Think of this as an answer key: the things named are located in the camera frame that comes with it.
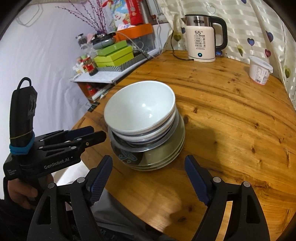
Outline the plate with brown blue motif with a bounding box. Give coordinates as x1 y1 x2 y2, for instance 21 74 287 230
124 114 185 167

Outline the black kettle power cable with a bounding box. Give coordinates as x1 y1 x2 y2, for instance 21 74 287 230
170 29 194 62

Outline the red snack package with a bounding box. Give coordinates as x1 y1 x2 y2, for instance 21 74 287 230
126 0 144 26

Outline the stainless steel bowl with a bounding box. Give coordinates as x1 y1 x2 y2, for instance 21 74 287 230
108 115 179 164

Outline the white ceramic bowl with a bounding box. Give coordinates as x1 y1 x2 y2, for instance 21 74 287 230
104 80 176 135

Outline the heart patterned curtain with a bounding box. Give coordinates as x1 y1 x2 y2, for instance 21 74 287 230
158 1 295 104

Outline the lime green box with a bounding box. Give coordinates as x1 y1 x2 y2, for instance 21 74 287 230
93 46 134 67

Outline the white electric kettle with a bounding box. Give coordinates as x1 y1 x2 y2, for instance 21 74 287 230
181 14 228 63

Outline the orange lidded transparent box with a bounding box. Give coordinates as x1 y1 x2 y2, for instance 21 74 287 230
115 23 156 52

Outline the white plastic tub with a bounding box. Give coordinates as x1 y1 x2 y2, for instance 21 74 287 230
249 55 273 85

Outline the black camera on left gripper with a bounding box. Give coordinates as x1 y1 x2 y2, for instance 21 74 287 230
9 77 38 156

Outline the striped storage tray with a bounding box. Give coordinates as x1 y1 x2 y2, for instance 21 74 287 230
97 50 153 72

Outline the person's left hand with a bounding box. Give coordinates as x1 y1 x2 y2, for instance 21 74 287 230
6 173 55 210

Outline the grey handheld device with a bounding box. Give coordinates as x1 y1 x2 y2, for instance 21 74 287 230
91 33 116 50

